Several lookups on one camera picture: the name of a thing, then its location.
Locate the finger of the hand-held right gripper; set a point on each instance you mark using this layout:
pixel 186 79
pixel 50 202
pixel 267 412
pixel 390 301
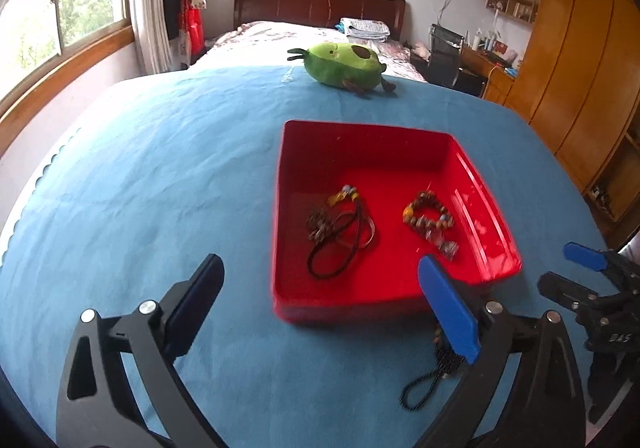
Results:
pixel 582 255
pixel 567 290

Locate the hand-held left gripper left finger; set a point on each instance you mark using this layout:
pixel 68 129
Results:
pixel 195 308

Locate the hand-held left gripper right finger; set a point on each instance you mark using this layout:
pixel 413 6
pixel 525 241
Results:
pixel 447 308

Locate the silver wristwatch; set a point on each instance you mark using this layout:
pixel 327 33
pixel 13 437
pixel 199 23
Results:
pixel 447 249

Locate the silver bangle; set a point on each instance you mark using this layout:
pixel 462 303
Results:
pixel 371 234

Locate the red tin box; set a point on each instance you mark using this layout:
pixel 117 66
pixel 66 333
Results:
pixel 375 162

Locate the blue cloth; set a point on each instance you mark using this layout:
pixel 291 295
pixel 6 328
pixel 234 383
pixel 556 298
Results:
pixel 150 177

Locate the wooden desk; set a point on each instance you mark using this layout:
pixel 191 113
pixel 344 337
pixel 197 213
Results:
pixel 492 77

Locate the wooden wardrobe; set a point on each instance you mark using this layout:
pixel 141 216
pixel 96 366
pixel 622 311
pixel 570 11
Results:
pixel 580 52

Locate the black chair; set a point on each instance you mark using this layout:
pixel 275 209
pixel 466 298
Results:
pixel 445 52

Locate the pink soft toy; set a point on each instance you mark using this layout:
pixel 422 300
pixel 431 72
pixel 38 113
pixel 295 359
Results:
pixel 421 50

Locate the green avocado plush toy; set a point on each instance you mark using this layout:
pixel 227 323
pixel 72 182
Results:
pixel 340 65

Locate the red bag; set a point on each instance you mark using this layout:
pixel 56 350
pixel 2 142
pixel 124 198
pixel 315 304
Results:
pixel 192 35

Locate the wooden bed with bedding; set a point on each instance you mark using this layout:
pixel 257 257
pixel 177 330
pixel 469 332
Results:
pixel 260 40

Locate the folded patterned cloth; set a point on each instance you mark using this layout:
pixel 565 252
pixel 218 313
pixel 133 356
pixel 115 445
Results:
pixel 365 27

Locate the white curtain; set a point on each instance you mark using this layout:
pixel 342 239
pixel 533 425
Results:
pixel 150 2

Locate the large wooden frame window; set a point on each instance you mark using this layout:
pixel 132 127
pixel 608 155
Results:
pixel 65 2

